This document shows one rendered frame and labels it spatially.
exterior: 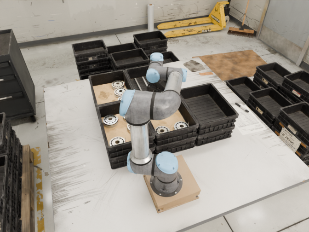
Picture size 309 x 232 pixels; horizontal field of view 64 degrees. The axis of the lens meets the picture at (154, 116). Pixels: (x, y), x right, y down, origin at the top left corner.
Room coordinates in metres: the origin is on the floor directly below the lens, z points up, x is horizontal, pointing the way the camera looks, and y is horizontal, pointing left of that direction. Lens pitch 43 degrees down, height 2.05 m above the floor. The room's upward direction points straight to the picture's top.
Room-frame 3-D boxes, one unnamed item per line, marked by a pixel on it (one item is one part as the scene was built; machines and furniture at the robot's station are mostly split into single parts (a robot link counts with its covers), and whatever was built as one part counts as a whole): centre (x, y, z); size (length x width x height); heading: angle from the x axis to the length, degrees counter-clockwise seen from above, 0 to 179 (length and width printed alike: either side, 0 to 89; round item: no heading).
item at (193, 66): (2.21, -0.40, 0.71); 0.22 x 0.19 x 0.01; 21
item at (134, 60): (2.58, 0.30, 0.37); 0.40 x 0.30 x 0.45; 111
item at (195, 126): (1.25, -0.08, 0.92); 0.40 x 0.30 x 0.02; 19
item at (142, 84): (1.63, 0.05, 0.87); 0.40 x 0.30 x 0.11; 19
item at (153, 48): (3.10, 0.07, 0.37); 0.40 x 0.30 x 0.45; 111
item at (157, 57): (1.26, -0.01, 1.29); 0.09 x 0.08 x 0.11; 171
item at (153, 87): (1.27, 0.00, 1.13); 0.09 x 0.08 x 0.12; 65
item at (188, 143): (1.25, -0.08, 0.76); 0.40 x 0.30 x 0.12; 19
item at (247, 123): (1.42, -0.71, 0.70); 0.33 x 0.23 x 0.01; 21
